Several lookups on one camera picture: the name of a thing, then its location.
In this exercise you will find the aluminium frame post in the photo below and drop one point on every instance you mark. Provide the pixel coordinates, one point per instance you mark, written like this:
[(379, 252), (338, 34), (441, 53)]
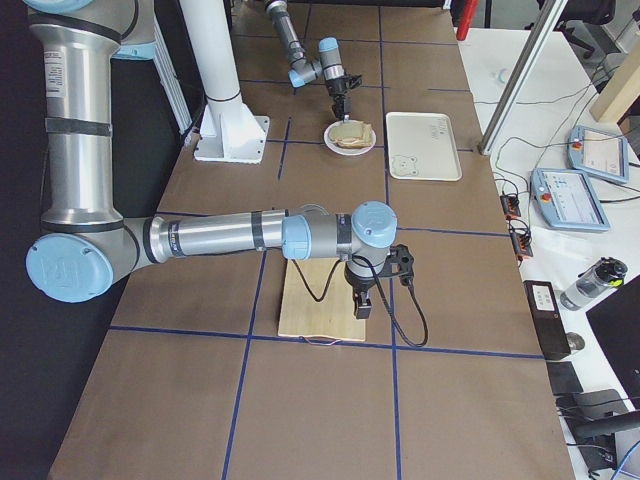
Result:
[(543, 27)]

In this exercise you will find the wooden beam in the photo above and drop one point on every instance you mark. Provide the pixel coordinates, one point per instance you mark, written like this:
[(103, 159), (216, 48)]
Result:
[(621, 91)]

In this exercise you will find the black monitor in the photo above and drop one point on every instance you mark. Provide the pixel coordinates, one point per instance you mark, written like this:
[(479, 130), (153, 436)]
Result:
[(615, 324)]

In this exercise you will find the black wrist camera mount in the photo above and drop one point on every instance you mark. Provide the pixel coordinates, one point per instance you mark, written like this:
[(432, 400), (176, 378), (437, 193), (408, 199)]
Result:
[(402, 262)]

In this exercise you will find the white round plate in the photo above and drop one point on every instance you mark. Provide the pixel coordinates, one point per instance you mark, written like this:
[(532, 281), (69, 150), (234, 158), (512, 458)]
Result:
[(344, 151)]

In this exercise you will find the far blue teach pendant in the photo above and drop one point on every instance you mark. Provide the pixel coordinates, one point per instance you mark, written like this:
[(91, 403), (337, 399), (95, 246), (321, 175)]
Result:
[(599, 154)]

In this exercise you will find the clear water bottle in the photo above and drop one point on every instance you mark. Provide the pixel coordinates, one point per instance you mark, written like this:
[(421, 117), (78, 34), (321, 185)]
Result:
[(605, 274)]

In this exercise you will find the black stand base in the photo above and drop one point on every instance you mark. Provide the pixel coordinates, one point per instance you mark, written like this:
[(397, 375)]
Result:
[(600, 418)]

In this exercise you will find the near blue teach pendant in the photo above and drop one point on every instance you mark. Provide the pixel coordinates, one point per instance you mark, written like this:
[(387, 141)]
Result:
[(567, 200)]

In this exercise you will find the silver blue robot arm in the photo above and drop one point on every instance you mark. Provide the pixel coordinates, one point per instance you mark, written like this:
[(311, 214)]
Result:
[(90, 245), (305, 50)]

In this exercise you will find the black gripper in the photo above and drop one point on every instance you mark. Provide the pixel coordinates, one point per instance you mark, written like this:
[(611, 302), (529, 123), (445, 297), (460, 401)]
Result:
[(358, 283), (338, 88)]

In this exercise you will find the near orange black adapter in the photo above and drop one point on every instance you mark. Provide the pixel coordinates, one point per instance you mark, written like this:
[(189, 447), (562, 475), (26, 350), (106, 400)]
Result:
[(521, 242)]

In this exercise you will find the bread slice under egg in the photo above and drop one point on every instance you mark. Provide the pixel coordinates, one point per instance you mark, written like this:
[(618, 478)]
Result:
[(357, 146)]

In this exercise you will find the far orange black adapter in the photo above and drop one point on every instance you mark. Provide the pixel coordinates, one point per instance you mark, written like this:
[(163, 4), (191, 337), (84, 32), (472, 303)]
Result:
[(511, 206)]

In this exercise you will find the orange black adapter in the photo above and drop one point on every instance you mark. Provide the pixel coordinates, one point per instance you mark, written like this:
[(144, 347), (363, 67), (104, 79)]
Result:
[(511, 206), (521, 242)]

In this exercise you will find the blue teach pendant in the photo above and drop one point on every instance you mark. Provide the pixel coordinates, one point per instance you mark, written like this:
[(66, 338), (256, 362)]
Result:
[(567, 200), (599, 154)]

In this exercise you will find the white pillar with base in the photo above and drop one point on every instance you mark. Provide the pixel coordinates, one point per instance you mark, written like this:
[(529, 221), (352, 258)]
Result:
[(229, 131)]

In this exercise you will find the red object at back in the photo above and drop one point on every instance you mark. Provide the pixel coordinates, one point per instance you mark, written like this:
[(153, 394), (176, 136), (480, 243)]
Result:
[(466, 19)]

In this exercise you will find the black box with label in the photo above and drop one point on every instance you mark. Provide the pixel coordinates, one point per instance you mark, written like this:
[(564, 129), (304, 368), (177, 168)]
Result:
[(546, 319)]

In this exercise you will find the white bear tray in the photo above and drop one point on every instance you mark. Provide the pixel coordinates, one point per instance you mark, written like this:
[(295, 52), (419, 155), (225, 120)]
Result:
[(421, 146)]

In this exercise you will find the aluminium rail behind pillar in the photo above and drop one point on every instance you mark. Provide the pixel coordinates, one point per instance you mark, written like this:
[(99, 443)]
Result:
[(169, 81)]

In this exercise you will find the wooden cutting board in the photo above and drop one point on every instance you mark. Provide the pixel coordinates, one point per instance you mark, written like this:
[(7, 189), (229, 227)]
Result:
[(317, 302)]

